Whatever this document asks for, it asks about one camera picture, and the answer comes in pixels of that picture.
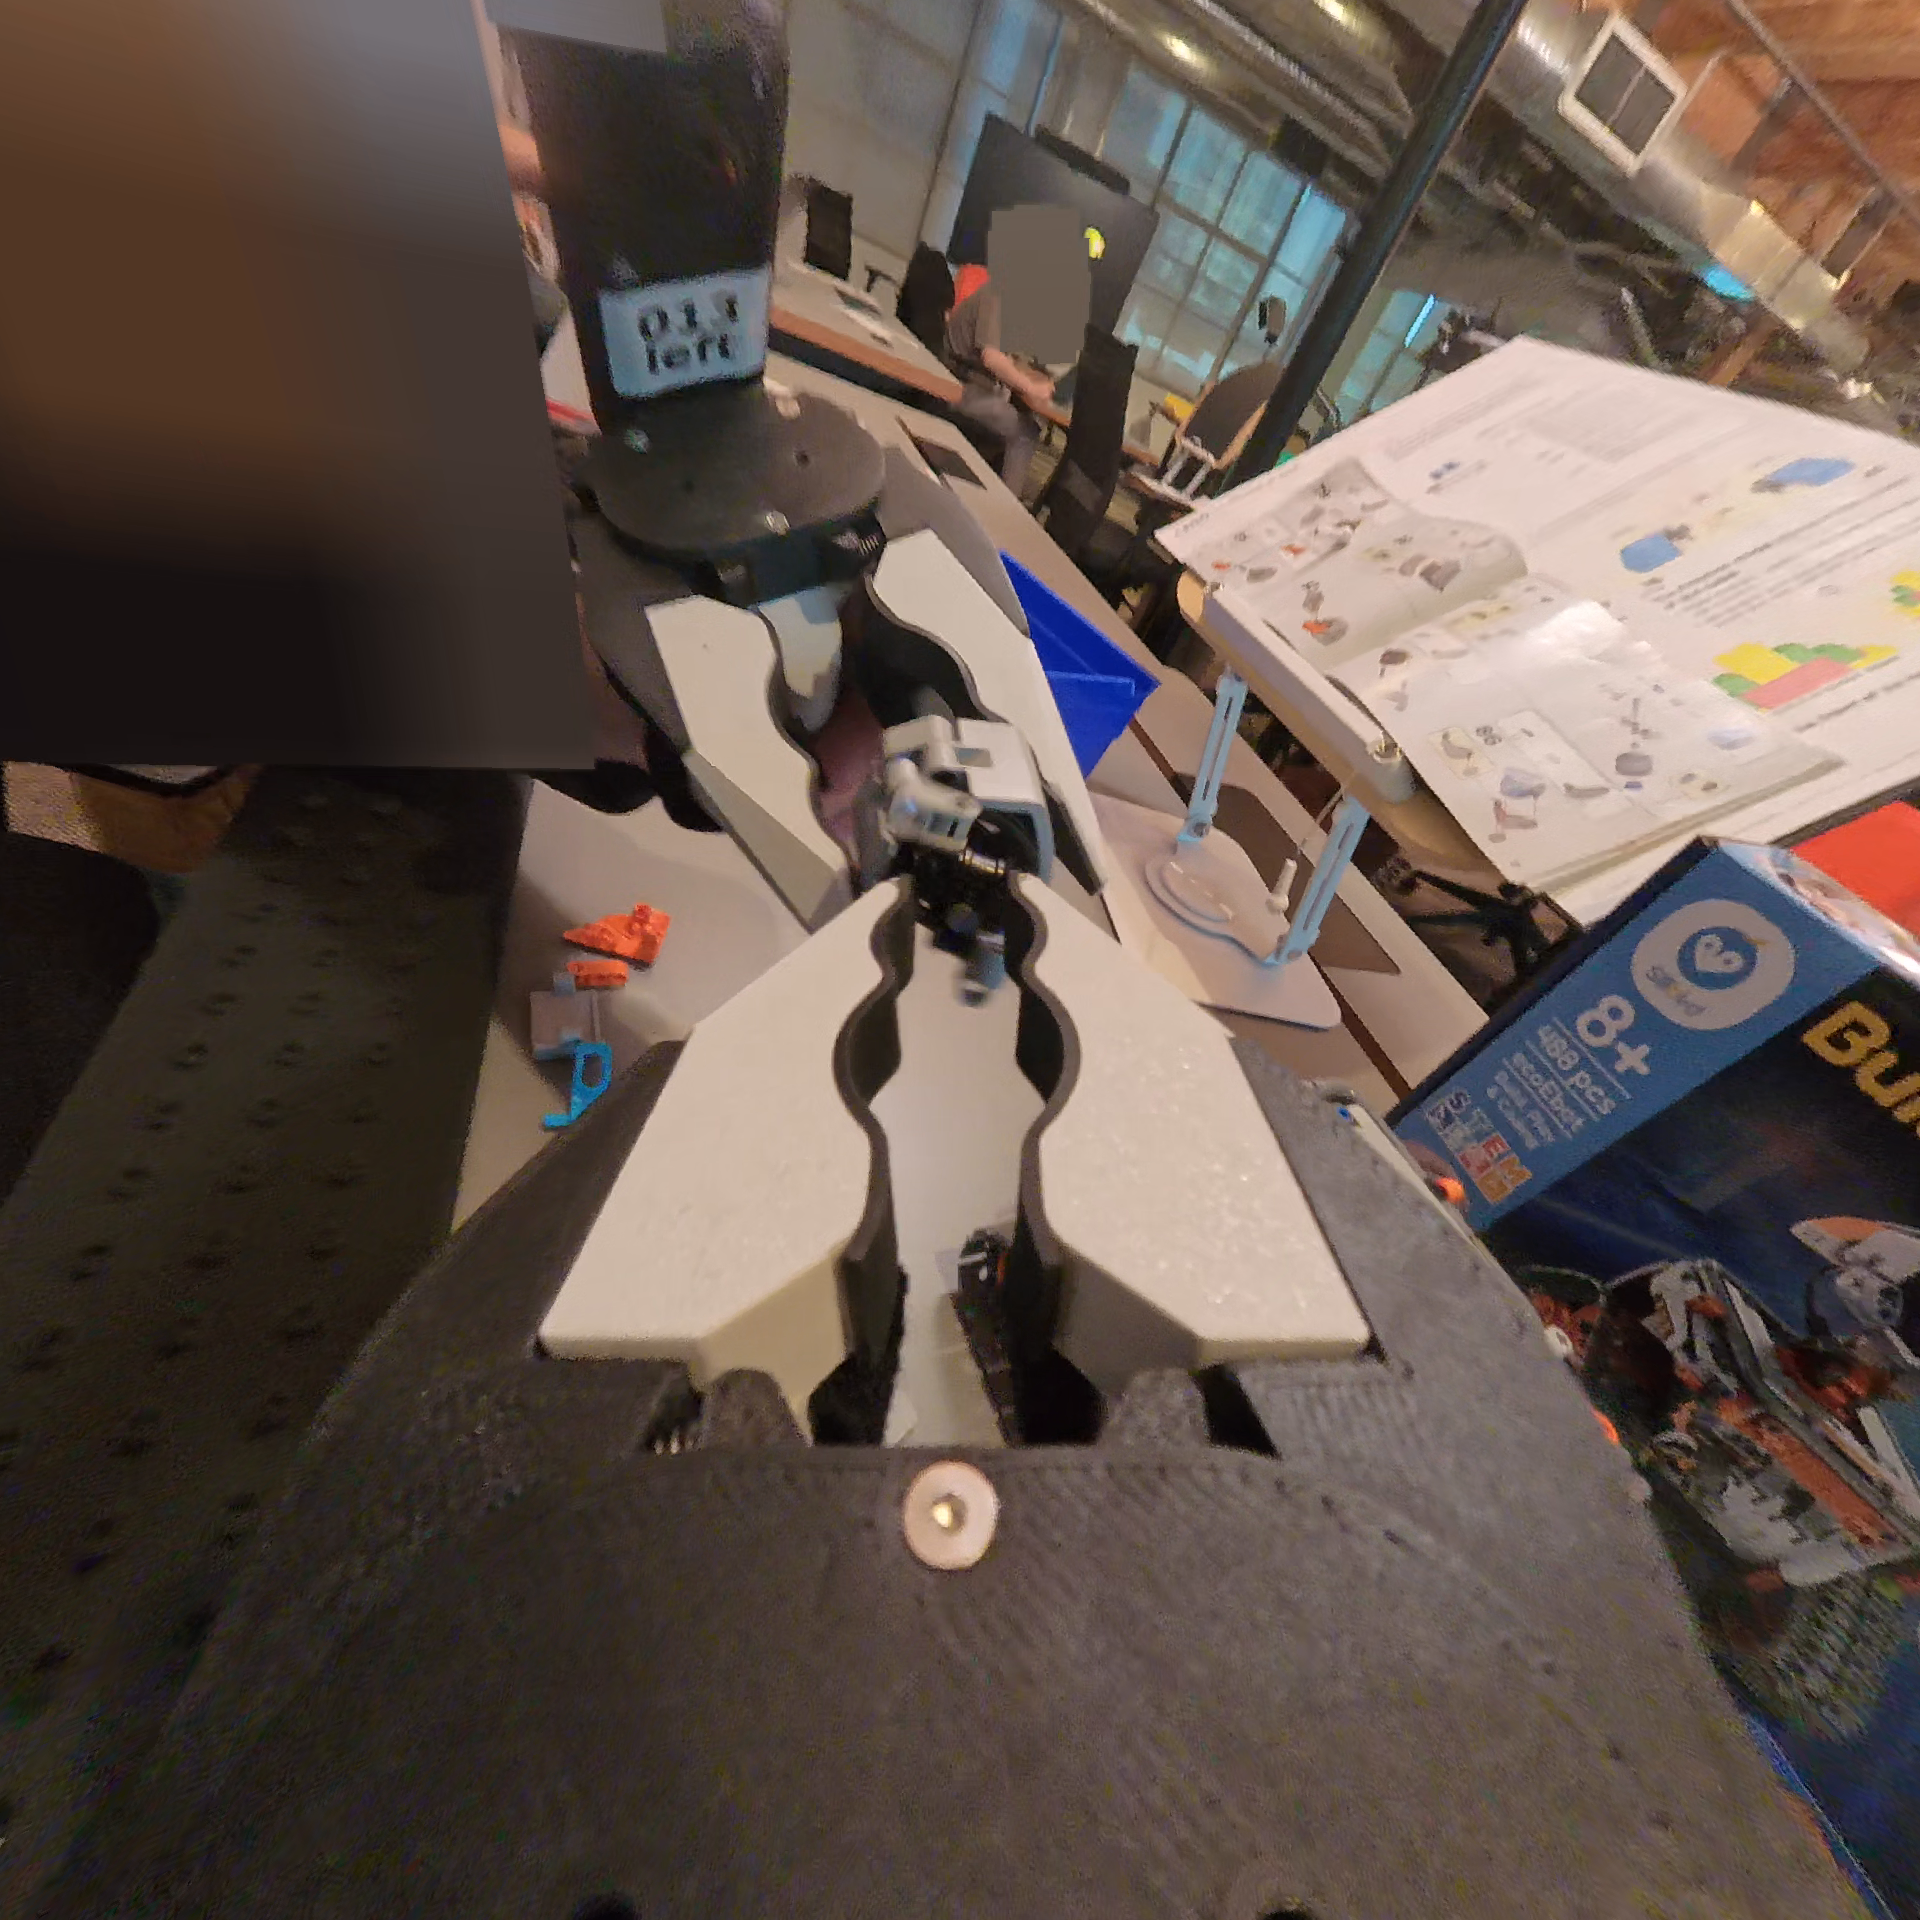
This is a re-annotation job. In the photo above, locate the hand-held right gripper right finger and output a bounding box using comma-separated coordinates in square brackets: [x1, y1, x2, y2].
[1015, 894, 1376, 1406]

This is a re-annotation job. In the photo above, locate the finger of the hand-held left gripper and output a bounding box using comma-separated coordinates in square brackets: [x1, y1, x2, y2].
[857, 527, 1100, 902]
[641, 586, 873, 933]

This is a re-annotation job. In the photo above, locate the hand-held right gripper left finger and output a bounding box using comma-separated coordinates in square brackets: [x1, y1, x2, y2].
[541, 881, 919, 1388]

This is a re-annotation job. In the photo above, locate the light grey toy block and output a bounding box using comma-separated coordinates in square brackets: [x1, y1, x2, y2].
[864, 715, 1058, 993]

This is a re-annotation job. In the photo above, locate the blue toy wrench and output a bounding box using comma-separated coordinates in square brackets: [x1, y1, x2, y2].
[534, 1037, 624, 1134]

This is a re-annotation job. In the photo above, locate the blue plastic bin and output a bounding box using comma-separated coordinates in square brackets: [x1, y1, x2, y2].
[997, 550, 1166, 777]

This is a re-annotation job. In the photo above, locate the flat orange toy piece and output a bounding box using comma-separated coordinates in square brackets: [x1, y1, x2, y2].
[562, 900, 678, 979]

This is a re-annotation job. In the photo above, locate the white book stand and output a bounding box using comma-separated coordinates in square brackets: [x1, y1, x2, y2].
[1134, 676, 1428, 1038]

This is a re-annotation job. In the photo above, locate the black monitor screen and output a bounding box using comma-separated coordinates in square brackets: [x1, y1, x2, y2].
[946, 106, 1173, 302]

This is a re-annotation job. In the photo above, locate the blue robot kit box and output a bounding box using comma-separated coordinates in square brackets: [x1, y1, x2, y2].
[1381, 835, 1920, 1803]

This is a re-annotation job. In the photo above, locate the black perforated mat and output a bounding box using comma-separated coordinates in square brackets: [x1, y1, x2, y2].
[0, 767, 558, 1920]

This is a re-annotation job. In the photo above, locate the instruction booklet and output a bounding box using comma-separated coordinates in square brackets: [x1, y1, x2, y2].
[1156, 330, 1920, 894]

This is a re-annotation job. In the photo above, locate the black metal pole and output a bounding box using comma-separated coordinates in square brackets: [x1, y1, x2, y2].
[1230, 0, 1539, 482]

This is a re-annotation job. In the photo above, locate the silver air duct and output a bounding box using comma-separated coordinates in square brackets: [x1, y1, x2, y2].
[1500, 0, 1920, 302]

